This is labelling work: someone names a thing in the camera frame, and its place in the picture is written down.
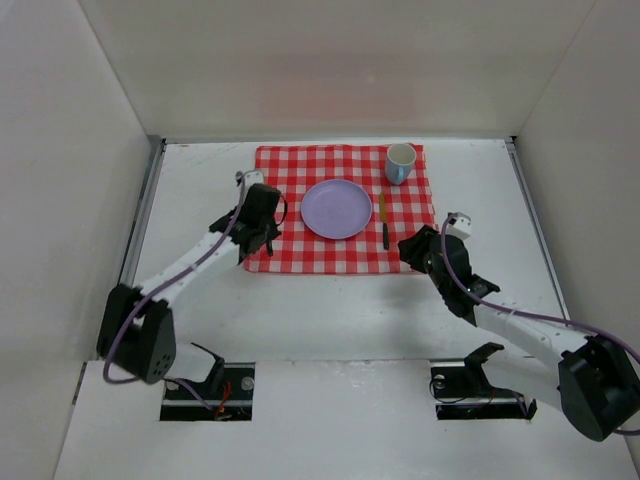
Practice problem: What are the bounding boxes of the red white checkered cloth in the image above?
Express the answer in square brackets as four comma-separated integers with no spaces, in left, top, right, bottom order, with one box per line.
[244,144,435,275]

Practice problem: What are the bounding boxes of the gold knife black handle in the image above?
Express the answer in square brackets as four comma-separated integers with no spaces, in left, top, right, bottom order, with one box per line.
[379,192,390,251]

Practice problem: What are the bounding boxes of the purple plate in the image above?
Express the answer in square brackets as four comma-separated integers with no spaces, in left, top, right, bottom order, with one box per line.
[300,179,373,240]

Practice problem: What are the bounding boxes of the light blue mug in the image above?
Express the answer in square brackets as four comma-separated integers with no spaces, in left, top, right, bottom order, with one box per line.
[385,143,417,185]

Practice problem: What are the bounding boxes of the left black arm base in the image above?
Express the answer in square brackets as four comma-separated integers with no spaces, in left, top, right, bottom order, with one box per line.
[159,342,256,422]

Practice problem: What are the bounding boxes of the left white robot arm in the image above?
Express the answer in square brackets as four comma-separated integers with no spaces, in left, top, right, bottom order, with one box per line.
[96,177,286,385]

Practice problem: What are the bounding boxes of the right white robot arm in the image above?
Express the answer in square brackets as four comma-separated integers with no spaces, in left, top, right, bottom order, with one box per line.
[398,226,639,442]

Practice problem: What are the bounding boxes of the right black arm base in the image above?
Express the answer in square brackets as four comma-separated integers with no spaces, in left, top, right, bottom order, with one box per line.
[428,342,537,421]

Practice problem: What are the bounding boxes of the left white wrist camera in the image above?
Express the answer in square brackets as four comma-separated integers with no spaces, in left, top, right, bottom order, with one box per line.
[236,169,264,189]

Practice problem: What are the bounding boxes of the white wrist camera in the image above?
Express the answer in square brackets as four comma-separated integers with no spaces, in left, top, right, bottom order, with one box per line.
[236,169,264,189]
[446,212,472,241]

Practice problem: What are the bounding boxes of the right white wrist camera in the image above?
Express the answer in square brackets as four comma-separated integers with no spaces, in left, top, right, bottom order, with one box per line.
[446,212,472,241]

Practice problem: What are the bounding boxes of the left aluminium rail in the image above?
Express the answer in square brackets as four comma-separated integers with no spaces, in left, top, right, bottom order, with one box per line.
[118,135,166,284]

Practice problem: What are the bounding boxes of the aluminium rail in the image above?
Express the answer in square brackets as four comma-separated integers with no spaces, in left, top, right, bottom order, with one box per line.
[118,135,166,284]
[504,136,569,320]

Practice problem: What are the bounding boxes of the right aluminium rail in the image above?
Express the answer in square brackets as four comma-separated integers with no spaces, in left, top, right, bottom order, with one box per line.
[504,136,569,320]

